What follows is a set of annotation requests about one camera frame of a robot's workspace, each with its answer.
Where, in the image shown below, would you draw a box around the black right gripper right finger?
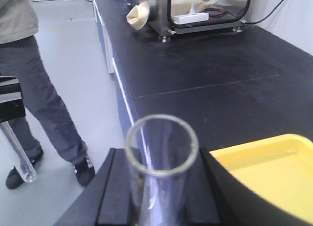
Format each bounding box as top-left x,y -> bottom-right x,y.
188,147 -> 308,226

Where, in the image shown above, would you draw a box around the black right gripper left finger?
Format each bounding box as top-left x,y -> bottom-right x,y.
55,148 -> 133,226

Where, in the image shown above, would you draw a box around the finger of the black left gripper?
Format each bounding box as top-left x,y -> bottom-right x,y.
0,75 -> 26,123

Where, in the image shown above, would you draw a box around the transparent test tube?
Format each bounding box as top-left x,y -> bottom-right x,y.
125,114 -> 199,226
0,121 -> 37,183

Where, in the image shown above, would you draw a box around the yellow plastic tray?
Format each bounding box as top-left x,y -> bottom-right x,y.
210,134 -> 313,224

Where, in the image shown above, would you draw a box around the standing person grey trousers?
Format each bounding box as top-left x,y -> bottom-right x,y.
0,0 -> 95,186

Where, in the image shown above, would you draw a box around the blue lab bench cabinet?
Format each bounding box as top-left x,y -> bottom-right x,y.
90,0 -> 150,168

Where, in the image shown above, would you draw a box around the beige rubber glove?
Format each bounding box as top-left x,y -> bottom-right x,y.
126,1 -> 150,30

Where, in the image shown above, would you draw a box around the steel glove box chamber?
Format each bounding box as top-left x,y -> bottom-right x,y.
147,0 -> 251,43

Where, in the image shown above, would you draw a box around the white power strip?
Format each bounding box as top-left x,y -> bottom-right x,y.
173,12 -> 210,24

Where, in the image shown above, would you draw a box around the black power cable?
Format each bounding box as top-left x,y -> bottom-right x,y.
246,0 -> 291,24

